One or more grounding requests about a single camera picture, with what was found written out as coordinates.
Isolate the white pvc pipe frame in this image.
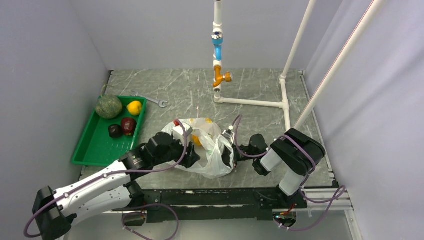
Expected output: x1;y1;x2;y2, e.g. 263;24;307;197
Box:
211;0;318;132

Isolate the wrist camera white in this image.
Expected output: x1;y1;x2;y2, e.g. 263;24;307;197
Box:
221;125;235;144
171;120;193;144

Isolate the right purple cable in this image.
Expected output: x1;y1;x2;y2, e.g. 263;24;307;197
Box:
231;114;347;232

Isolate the blue pipe valve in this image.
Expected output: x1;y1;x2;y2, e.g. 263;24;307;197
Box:
211;31;224;61

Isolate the silver wrench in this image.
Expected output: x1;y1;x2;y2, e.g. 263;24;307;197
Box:
130;91;168;108

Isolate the dark purple fake fruit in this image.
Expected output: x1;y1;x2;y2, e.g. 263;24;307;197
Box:
107;124;123;139

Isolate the dark red fake fruit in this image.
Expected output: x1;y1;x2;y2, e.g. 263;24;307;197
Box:
120;117;137;136

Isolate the green fake melon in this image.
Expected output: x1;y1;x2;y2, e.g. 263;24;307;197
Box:
94;94;123;120

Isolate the orange pipe valve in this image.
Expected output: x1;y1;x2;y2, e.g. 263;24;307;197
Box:
213;65;233;88

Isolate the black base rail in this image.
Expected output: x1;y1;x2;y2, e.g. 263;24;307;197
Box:
121;187;308;223

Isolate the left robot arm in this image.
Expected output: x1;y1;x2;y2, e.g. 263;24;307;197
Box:
23;124;200;240

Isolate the white diagonal pole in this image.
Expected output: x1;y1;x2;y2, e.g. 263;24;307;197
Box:
293;0;387;130

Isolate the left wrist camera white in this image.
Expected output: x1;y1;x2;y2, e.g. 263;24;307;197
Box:
171;120;193;144

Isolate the yellow fake lemon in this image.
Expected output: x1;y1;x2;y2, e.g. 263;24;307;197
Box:
126;100;143;116

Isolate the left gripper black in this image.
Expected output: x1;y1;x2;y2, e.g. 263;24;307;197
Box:
153;133;200;168

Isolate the white plastic bag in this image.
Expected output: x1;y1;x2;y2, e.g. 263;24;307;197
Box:
175;118;234;179

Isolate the orange fake fruit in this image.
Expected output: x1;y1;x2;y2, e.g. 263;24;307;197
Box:
191;135;203;147

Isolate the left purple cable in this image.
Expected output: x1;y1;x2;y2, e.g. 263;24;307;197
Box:
23;119;190;239

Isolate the purple cable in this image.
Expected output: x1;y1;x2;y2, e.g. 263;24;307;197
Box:
231;114;347;232
23;119;190;239

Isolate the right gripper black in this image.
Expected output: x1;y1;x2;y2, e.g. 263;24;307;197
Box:
211;143;258;172

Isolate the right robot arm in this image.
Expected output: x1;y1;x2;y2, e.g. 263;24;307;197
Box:
223;128;326;208

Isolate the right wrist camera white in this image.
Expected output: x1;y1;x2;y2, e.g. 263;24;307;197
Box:
221;125;235;144

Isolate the green plastic tray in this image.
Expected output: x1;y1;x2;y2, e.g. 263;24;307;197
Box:
71;96;148;167

